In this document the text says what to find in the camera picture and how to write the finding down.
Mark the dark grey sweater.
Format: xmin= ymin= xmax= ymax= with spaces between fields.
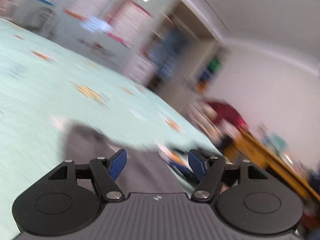
xmin=63 ymin=124 xmax=186 ymax=196

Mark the yellow wooden desk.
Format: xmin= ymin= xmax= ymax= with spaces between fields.
xmin=222 ymin=131 xmax=319 ymax=203

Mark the rolled floral quilt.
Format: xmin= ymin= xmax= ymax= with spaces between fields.
xmin=182 ymin=101 xmax=241 ymax=147

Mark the teal gift bag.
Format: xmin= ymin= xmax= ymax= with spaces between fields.
xmin=263 ymin=133 xmax=287 ymax=156

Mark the dark red jacket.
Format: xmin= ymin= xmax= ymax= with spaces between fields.
xmin=204 ymin=100 xmax=248 ymax=131

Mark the white room door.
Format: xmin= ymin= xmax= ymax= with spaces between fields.
xmin=168 ymin=38 xmax=220 ymax=113

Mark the teal quilted bee bedspread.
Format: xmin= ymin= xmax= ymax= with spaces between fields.
xmin=1 ymin=20 xmax=215 ymax=239

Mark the white drawer cabinet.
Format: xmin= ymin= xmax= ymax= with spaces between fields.
xmin=126 ymin=53 xmax=158 ymax=86

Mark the pink framed poster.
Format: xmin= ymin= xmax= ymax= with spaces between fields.
xmin=106 ymin=0 xmax=152 ymax=48

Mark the grey sliding door wardrobe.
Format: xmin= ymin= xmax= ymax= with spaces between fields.
xmin=14 ymin=0 xmax=176 ymax=72

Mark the orange framed poster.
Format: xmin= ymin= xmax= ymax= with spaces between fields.
xmin=64 ymin=0 xmax=109 ymax=21

